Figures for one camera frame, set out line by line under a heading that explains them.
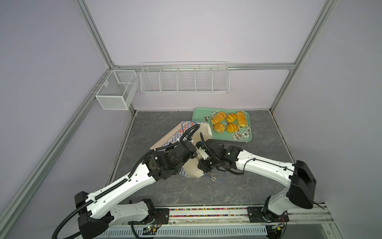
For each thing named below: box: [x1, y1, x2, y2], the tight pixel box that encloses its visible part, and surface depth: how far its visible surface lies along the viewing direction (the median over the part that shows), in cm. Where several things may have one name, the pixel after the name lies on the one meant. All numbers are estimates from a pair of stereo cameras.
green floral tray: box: [191, 107, 253, 142], surface depth 111 cm
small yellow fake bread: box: [226, 122, 239, 133], surface depth 107 cm
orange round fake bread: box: [226, 113, 238, 123], surface depth 114 cm
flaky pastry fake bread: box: [213, 122, 226, 134], surface depth 107 cm
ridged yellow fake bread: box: [236, 111, 248, 127], surface depth 114 cm
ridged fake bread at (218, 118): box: [210, 111, 227, 125], surface depth 113 cm
